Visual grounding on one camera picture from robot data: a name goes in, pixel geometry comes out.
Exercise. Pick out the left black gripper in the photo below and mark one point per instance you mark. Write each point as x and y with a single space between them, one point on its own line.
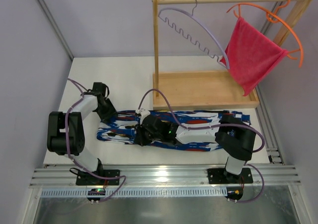
107 110

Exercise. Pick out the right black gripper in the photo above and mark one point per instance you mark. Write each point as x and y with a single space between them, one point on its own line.
143 133

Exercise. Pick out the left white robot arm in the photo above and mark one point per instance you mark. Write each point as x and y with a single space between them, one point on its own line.
65 135

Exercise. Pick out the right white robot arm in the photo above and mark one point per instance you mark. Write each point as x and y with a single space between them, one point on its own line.
235 137

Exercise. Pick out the orange clothes hanger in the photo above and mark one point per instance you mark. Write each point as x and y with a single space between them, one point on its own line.
272 17

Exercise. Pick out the wooden clothes rack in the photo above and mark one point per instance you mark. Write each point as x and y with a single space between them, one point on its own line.
213 89

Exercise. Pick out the pink cloth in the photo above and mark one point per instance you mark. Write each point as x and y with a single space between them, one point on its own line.
252 56

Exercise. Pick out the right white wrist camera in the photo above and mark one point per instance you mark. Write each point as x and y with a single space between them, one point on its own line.
142 114

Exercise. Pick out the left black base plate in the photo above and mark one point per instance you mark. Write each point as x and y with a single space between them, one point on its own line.
85 179

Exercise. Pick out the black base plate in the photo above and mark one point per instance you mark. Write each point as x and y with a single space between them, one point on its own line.
85 179
220 176

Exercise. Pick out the slotted cable duct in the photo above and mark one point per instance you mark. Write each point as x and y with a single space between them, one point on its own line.
135 192

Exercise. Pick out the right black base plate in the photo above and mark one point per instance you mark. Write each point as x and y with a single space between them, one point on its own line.
220 176

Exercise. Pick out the aluminium mounting rail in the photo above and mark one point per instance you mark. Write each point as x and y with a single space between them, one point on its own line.
58 175

